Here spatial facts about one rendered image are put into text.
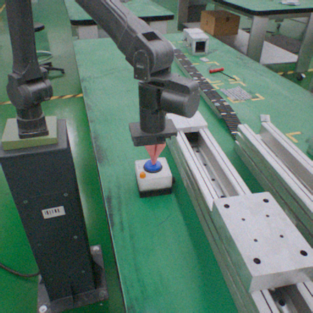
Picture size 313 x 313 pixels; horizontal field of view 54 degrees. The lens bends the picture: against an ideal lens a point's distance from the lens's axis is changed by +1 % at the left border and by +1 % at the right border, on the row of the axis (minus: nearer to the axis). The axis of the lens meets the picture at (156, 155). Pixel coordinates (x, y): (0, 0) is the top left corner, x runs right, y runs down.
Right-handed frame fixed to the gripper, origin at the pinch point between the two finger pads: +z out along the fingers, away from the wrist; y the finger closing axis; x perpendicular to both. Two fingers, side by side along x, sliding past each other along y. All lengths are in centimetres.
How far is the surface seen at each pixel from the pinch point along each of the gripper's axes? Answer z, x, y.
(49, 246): 50, 23, -36
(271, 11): 9, 228, 155
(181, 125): -1.3, 13.1, 10.5
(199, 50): 6, 109, 47
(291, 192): 1.2, -16.1, 26.9
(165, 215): 8.3, -10.5, 0.9
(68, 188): 24.3, 23.5, -25.0
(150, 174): 2.2, -2.5, -1.3
